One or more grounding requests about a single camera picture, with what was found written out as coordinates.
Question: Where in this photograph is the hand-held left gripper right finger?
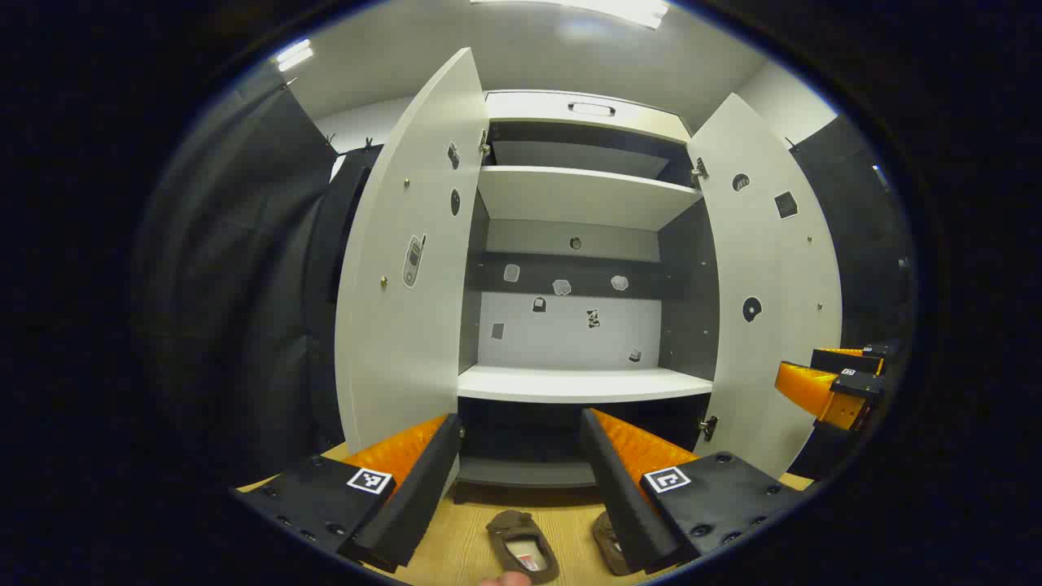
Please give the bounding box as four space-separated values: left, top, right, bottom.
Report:
580 407 815 575

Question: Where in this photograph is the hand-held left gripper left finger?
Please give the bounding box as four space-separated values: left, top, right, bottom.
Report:
232 413 463 575

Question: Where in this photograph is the brown fuzzy shoe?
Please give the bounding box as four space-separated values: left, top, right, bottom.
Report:
592 511 632 577
486 510 560 585

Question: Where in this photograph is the white shoe cabinet door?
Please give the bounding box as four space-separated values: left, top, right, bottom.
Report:
335 47 489 457
686 92 843 479

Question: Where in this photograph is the white grey shoe cabinet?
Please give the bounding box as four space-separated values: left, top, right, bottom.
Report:
456 90 721 489

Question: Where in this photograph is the ceiling light panel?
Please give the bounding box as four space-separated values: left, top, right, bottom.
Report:
275 38 315 73
471 0 670 30

